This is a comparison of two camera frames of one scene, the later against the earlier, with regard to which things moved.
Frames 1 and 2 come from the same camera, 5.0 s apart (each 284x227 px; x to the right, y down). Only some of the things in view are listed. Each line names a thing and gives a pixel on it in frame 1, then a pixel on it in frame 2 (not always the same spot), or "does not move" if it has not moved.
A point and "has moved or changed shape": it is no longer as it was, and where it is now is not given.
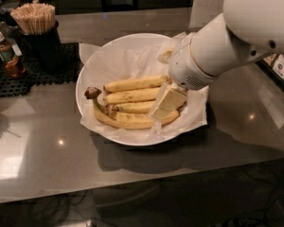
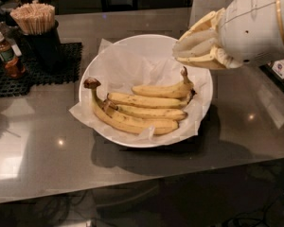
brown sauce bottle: [9, 54] does not move
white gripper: [184, 66] -> [251, 24]
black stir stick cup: [42, 53] does not move
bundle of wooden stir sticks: [35, 18] does not move
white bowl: [128, 94] does not move
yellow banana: [134, 83] has moved or changed shape
